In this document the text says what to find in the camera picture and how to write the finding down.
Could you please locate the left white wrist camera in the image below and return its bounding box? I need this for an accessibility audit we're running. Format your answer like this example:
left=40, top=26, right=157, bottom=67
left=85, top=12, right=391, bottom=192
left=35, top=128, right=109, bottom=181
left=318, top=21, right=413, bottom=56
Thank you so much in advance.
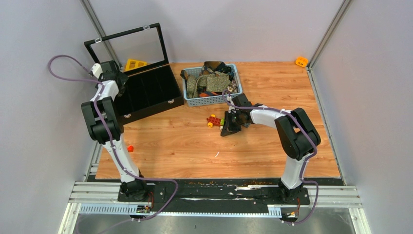
left=90, top=63, right=103, bottom=79

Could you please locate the red green lego car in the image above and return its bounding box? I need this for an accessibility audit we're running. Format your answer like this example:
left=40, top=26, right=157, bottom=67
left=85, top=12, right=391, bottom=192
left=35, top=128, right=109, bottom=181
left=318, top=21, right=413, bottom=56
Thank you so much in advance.
left=206, top=114, right=225, bottom=128

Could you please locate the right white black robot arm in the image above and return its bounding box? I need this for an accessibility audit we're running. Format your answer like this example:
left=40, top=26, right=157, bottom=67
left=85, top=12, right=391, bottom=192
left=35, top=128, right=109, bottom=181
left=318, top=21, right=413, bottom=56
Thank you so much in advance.
left=221, top=90, right=321, bottom=204

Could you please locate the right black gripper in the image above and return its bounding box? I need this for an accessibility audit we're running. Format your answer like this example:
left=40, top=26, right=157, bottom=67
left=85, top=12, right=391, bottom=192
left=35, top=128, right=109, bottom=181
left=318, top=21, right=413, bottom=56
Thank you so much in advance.
left=221, top=111, right=244, bottom=137

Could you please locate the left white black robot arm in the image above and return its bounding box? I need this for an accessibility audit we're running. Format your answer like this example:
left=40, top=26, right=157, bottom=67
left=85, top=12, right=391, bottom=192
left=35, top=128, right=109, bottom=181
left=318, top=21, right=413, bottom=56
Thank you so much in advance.
left=81, top=60, right=149, bottom=201

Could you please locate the yellow triangular plastic toy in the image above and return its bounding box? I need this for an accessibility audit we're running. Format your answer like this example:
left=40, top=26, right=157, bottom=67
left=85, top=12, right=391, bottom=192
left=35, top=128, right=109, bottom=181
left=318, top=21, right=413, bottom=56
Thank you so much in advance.
left=124, top=59, right=148, bottom=72

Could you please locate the blue plastic basket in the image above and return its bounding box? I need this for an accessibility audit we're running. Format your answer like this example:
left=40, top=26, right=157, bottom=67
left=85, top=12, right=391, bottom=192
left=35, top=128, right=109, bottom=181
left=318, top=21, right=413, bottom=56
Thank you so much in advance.
left=180, top=63, right=243, bottom=107

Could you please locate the black glass-lid display box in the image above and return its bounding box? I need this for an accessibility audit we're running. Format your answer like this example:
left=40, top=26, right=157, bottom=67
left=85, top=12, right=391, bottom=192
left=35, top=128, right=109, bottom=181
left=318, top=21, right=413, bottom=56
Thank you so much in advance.
left=84, top=23, right=184, bottom=124

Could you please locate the dark blue tie in basket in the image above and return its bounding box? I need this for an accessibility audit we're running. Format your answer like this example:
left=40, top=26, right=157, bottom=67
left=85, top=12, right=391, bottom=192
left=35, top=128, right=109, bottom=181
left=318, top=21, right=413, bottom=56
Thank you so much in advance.
left=200, top=61, right=234, bottom=80

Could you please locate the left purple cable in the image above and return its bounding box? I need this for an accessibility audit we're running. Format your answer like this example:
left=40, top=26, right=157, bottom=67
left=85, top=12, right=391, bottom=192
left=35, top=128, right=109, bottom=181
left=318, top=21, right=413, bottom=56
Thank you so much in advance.
left=47, top=55, right=179, bottom=234

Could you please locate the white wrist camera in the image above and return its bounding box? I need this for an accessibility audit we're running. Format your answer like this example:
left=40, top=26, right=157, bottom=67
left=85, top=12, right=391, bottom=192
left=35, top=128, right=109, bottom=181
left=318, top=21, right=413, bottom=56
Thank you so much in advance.
left=90, top=63, right=103, bottom=79
left=226, top=94, right=234, bottom=113

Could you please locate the olive patterned tie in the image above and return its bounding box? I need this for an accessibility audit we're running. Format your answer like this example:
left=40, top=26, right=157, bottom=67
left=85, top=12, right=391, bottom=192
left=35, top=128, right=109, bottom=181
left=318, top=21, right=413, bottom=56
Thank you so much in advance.
left=186, top=72, right=231, bottom=98

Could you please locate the red small plastic piece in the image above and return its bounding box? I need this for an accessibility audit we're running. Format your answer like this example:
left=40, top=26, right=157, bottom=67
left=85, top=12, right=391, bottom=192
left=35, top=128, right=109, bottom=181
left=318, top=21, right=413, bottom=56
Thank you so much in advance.
left=127, top=146, right=134, bottom=153

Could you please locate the orange plastic block toy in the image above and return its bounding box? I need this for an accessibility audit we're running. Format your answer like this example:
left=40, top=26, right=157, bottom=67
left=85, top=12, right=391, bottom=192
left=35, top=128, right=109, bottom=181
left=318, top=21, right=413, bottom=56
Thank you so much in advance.
left=295, top=57, right=308, bottom=67

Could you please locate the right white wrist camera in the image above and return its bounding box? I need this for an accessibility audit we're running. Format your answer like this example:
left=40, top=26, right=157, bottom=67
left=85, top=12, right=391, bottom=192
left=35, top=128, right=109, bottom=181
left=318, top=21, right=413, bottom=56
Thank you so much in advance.
left=226, top=94, right=234, bottom=113

